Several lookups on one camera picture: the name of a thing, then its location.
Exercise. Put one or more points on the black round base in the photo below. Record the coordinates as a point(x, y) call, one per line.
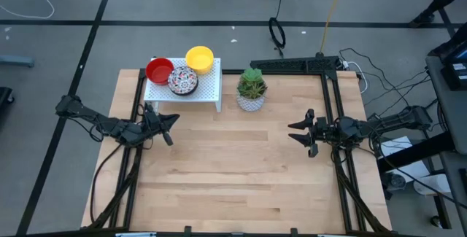
point(396, 182)

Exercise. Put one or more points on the black aluminium table frame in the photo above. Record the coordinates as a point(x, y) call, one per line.
point(327, 84)

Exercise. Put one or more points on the black desk leg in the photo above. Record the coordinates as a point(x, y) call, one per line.
point(419, 151)

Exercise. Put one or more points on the green succulent plant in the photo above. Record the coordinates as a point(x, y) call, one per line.
point(251, 82)

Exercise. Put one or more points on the yellow plastic mini bowl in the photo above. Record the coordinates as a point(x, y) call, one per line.
point(199, 61)

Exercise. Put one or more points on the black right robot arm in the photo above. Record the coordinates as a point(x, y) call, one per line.
point(394, 120)

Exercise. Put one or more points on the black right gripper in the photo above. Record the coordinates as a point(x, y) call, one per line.
point(323, 129)

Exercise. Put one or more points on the black perforated mount plate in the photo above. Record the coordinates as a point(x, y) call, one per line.
point(292, 63)

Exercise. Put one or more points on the white papers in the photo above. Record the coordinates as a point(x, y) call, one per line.
point(401, 144)

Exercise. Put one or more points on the person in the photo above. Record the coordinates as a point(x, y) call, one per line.
point(443, 0)

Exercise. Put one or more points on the black caster wheel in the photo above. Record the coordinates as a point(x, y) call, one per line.
point(436, 221)

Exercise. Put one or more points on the red plastic mini bowl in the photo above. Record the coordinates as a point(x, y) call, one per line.
point(160, 72)

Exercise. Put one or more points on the white perforated metal shelf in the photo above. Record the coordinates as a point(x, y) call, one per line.
point(208, 84)

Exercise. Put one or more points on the grey desk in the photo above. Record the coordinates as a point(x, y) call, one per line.
point(454, 120)

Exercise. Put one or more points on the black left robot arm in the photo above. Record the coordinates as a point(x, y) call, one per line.
point(109, 125)

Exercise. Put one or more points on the floral patterned ceramic bowl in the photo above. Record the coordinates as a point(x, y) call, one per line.
point(182, 80)

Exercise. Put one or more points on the black floor object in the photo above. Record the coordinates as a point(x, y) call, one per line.
point(4, 96)

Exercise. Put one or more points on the white geometric plant pot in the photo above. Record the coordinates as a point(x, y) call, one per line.
point(250, 104)

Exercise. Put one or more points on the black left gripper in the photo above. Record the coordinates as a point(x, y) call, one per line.
point(155, 120)

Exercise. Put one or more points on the grey furniture foot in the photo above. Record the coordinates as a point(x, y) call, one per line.
point(16, 61)

